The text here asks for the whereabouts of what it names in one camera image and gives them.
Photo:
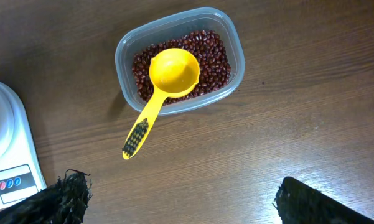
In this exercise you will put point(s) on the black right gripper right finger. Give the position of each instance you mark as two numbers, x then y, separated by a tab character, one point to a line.
298	203

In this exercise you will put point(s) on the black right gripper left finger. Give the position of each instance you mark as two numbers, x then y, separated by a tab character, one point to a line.
64	202

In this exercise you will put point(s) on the yellow plastic scoop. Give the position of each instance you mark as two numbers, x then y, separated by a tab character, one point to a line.
174	73

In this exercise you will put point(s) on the white digital kitchen scale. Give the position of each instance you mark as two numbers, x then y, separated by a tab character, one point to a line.
20	173

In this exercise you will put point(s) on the red adzuki beans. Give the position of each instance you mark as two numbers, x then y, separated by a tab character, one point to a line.
208	49

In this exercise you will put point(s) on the clear plastic container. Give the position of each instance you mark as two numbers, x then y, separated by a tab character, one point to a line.
171	27

